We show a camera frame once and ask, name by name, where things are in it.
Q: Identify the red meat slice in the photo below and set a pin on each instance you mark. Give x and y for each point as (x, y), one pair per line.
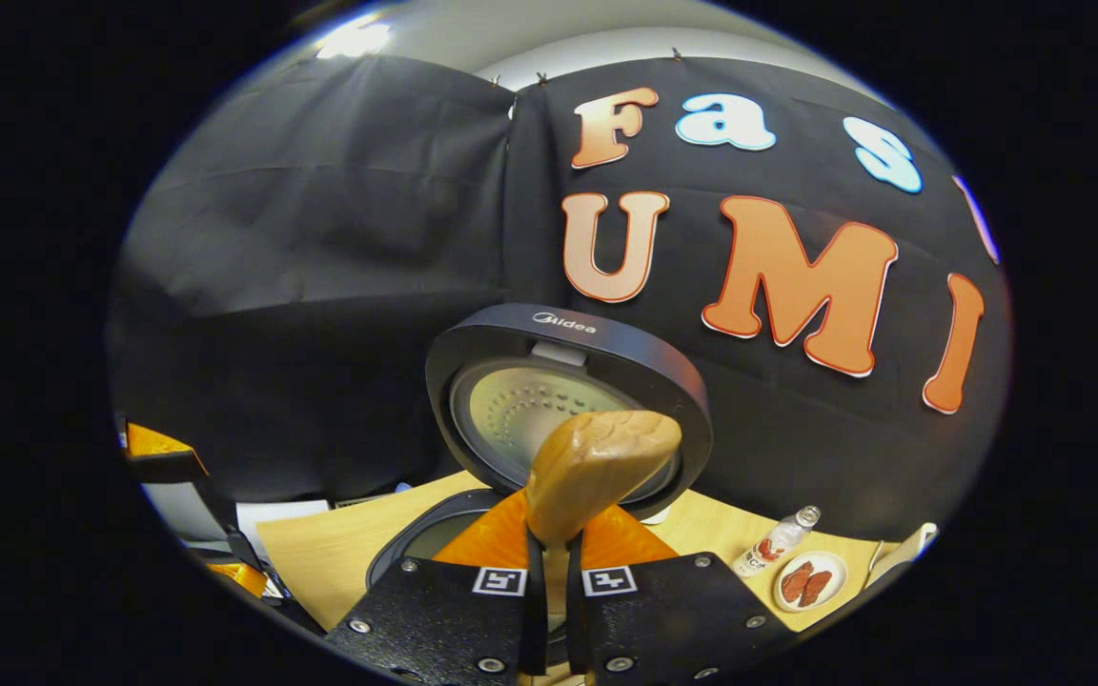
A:
(817, 589)
(796, 581)

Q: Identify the small clear drink bottle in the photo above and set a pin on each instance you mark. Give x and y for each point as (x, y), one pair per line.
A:
(773, 545)

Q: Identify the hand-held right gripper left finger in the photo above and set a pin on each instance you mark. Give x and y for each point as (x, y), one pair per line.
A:
(435, 619)

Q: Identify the row of black cloth clips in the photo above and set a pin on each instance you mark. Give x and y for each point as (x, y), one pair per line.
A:
(541, 78)

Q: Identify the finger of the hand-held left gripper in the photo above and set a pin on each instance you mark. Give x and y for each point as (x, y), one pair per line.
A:
(254, 595)
(168, 467)

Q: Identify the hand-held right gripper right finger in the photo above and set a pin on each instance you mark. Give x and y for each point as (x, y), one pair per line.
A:
(673, 619)

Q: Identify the wooden spoon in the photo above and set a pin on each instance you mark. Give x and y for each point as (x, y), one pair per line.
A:
(597, 457)

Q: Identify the white toaster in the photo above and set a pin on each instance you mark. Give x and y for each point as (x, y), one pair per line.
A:
(906, 553)

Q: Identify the white round plate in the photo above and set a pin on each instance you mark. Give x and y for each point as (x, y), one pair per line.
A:
(838, 572)

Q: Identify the black rice cooker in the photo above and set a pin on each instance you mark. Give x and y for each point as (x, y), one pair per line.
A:
(606, 353)

